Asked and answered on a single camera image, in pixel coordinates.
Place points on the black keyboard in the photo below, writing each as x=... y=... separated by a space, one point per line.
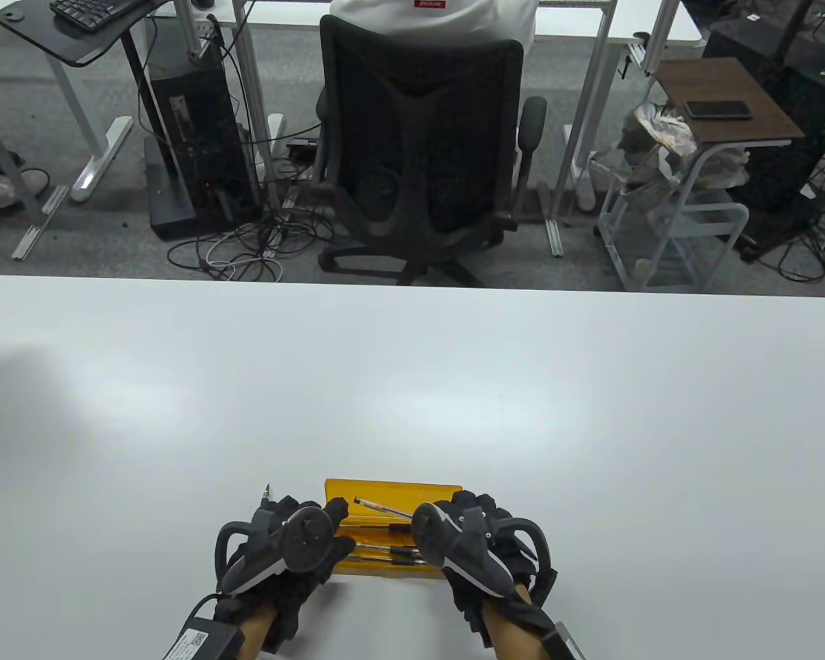
x=89 y=12

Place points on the dark grey hand controller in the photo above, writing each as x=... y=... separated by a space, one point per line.
x=474 y=550
x=306 y=540

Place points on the person's right hand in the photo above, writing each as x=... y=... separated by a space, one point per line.
x=467 y=598

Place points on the left wrist camera unit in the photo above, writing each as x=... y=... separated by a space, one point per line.
x=203 y=639

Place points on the black smartphone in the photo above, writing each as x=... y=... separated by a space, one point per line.
x=718 y=110

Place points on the black computer tower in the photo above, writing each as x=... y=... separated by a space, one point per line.
x=199 y=124

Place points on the black mesh office chair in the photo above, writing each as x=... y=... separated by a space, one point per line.
x=419 y=137

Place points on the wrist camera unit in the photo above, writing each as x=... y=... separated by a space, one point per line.
x=203 y=639
x=564 y=646

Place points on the crumpled grey plastic bag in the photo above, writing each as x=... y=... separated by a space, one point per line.
x=660 y=127

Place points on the person's right forearm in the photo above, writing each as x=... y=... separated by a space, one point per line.
x=515 y=632

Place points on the black equipment case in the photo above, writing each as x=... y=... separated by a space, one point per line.
x=784 y=165

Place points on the white cloth bundle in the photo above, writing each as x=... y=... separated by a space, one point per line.
x=725 y=168

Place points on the right wrist camera unit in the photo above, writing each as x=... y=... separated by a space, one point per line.
x=564 y=646

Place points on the white desk with metal legs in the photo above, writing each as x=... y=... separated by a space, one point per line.
x=251 y=82

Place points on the person's left hand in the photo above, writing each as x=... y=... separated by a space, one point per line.
x=295 y=595

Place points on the black desk with white legs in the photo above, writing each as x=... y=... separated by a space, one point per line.
x=75 y=45

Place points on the white metal cart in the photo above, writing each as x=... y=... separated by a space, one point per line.
x=701 y=207

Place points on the orange plastic pen case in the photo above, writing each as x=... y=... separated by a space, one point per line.
x=385 y=491

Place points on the person's left forearm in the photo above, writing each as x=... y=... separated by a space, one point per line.
x=256 y=636

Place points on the white desk with floor rail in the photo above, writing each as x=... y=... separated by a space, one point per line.
x=40 y=223

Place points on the brown wooden side table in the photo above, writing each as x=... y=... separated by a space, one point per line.
x=729 y=82

